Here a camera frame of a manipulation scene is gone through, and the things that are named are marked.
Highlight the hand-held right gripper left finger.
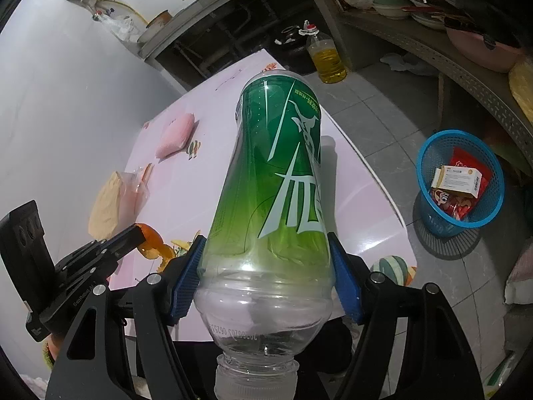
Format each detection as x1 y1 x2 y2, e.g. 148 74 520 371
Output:
46 234 208 400

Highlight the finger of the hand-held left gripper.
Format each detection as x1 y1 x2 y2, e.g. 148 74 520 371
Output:
89 224 146 266

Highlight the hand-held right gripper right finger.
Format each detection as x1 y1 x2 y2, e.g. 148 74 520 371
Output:
327 233 486 400

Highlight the orange peel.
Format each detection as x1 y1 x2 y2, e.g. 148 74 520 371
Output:
135 223 176 273

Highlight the clear plastic bag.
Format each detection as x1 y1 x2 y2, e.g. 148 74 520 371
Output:
88 162 155 240

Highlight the blue plastic basket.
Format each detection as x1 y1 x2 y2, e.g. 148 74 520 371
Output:
416 130 505 238

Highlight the green plastic bottle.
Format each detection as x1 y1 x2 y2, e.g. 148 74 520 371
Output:
194 71 336 400

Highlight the red snack bag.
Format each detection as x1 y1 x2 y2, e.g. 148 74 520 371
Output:
431 148 493 222

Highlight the pink plastic packet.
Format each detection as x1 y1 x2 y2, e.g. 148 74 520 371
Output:
155 113 196 160

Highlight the small beige box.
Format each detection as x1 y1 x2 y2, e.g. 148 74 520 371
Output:
430 166 481 197

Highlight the green white package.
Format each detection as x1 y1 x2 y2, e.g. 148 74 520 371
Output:
485 350 525 400

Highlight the brown bowl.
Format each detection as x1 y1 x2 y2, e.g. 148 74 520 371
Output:
144 10 172 30

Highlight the cooking oil bottle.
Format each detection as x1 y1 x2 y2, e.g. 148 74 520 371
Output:
306 21 348 85

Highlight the concrete counter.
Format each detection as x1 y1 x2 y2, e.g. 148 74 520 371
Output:
137 0 350 92

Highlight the white cloth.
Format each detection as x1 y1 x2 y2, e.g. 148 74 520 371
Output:
381 52 438 73

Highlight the grey perforated shelf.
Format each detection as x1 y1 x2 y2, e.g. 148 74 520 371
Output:
339 8 533 134

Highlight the yellow food bag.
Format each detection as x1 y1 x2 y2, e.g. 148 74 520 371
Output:
508 58 533 121

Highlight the pink basin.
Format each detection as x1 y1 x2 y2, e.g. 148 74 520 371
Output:
445 23 527 73

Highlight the stack of plates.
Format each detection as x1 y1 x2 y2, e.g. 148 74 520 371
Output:
410 8 448 30

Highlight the yellow hose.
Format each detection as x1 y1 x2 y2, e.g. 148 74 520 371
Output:
98 0 148 26

